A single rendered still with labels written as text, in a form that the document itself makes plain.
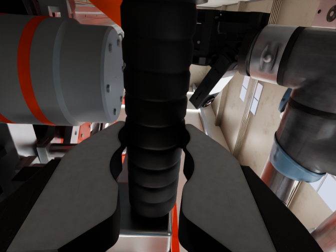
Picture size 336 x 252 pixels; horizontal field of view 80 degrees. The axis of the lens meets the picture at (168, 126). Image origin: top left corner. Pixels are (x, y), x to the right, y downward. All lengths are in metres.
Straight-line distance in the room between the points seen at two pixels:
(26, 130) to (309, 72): 0.41
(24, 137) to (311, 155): 0.42
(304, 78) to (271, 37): 0.06
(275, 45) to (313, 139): 0.13
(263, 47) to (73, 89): 0.24
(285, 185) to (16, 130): 0.62
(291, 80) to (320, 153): 0.10
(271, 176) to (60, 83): 0.57
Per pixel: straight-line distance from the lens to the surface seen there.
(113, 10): 0.74
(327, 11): 0.67
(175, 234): 3.14
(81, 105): 0.25
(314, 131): 0.30
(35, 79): 0.26
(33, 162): 0.38
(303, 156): 0.32
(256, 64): 0.30
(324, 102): 0.29
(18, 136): 0.38
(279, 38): 0.30
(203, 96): 0.36
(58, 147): 0.41
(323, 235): 0.52
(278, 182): 0.65
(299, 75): 0.29
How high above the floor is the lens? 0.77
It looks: 29 degrees up
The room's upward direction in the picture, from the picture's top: 176 degrees counter-clockwise
